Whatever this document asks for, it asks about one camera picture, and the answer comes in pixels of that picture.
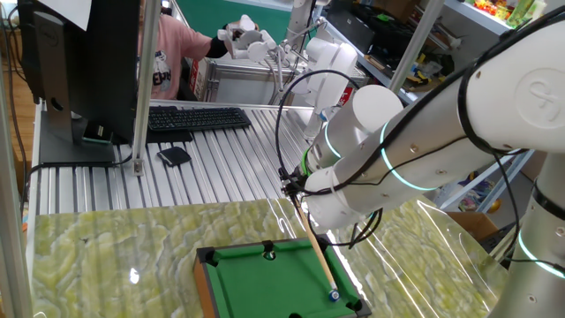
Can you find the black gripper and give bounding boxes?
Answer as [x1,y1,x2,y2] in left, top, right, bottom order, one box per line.
[278,170,311,199]

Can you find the wooden pool cue black handle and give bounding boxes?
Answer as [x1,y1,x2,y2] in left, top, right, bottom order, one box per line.
[290,193,340,296]

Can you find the black sleeved forearm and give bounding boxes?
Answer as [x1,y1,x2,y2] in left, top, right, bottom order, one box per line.
[205,35,230,60]

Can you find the mini pool table green felt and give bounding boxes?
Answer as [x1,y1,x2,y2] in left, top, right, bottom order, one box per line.
[192,232,373,318]

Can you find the black keyboard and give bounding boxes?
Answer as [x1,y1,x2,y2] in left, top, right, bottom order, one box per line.
[147,104,252,133]

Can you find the black computer mouse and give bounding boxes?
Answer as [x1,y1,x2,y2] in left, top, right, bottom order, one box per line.
[156,145,193,168]

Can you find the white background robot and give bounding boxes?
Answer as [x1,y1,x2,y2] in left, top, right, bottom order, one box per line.
[264,0,367,139]

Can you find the white handheld device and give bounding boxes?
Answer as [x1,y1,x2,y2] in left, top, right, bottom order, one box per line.
[216,13,280,63]

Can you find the yellow black toy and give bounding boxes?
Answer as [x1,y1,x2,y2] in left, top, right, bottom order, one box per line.
[404,65,436,88]

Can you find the person in pink shirt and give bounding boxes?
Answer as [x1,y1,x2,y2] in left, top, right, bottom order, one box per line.
[139,0,230,102]

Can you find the green board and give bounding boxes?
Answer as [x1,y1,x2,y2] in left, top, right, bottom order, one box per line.
[176,0,292,44]

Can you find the green marble pattern mat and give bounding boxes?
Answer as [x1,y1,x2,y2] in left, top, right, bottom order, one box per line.
[28,189,511,318]

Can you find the open cardboard box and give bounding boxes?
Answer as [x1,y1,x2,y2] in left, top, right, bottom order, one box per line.
[445,210,509,251]

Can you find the colourful toys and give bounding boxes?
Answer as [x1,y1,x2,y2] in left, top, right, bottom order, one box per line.
[456,176,503,214]

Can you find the black phone green case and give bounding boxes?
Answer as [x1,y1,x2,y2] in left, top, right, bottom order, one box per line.
[81,119,115,146]

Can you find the black computer monitor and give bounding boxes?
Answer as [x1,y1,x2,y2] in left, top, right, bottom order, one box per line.
[17,0,142,167]

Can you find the white metal shelving rack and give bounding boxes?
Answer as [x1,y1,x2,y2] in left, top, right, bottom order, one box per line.
[357,0,565,213]

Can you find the brown cardboard carton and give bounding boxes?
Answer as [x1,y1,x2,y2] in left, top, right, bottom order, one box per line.
[520,149,548,182]

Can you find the white paper sheet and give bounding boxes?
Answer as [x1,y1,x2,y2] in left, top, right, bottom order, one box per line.
[35,0,94,33]

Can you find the colourful packages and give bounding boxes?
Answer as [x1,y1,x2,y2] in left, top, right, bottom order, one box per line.
[474,0,548,28]

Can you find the green wrist flange ring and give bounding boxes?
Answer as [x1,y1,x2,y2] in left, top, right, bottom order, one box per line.
[300,148,313,177]

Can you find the black hanging gripper cables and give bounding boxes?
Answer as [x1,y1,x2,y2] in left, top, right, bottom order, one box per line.
[306,207,384,250]

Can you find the black monitor cable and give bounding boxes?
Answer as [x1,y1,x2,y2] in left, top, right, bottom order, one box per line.
[19,152,133,213]

